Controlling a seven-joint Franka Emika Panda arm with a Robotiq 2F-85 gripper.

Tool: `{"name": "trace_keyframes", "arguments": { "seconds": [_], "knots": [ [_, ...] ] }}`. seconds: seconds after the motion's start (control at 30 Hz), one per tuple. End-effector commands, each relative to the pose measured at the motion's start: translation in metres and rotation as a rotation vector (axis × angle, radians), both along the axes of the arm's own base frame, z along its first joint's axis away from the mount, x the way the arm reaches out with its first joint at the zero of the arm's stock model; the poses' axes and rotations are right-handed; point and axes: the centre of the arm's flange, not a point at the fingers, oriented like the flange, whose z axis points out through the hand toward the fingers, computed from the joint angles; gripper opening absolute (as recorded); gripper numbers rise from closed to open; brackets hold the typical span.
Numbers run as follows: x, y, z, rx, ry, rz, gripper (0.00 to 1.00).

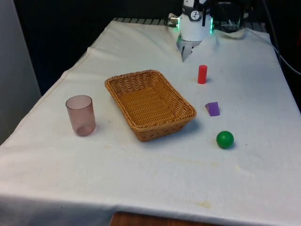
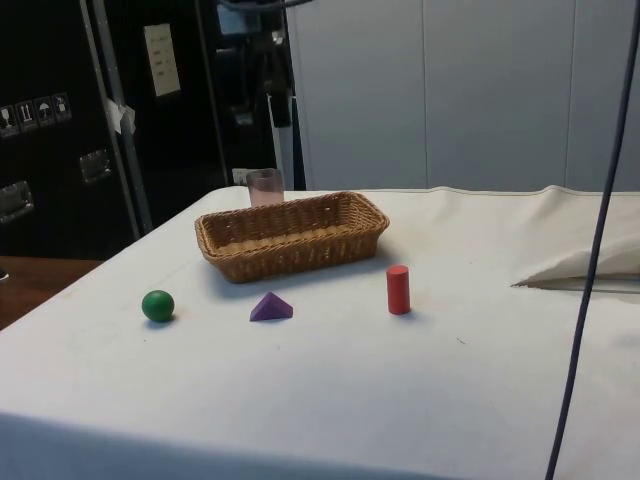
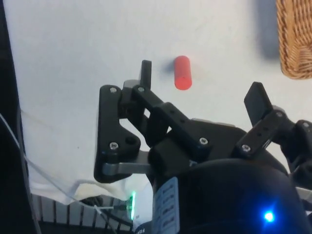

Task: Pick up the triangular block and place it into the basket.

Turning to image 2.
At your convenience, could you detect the purple triangular block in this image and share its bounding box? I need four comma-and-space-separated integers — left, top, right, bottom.
249, 291, 295, 322

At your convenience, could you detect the brown wicker basket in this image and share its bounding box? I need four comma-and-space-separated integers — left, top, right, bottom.
193, 190, 391, 285

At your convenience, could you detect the red cylinder block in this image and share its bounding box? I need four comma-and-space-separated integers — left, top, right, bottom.
385, 264, 412, 316

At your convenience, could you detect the see-through pink cup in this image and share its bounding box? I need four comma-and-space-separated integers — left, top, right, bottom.
245, 168, 286, 208

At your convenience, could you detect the pale grey locker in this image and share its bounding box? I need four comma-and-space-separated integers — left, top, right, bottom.
422, 0, 572, 191
284, 0, 426, 192
568, 0, 640, 193

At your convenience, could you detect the green ball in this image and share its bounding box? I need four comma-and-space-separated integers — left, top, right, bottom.
141, 289, 176, 324

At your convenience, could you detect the black cabinet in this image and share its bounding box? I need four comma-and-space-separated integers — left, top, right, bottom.
0, 0, 307, 262

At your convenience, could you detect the black cable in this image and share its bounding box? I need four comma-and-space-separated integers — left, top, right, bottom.
544, 0, 637, 480

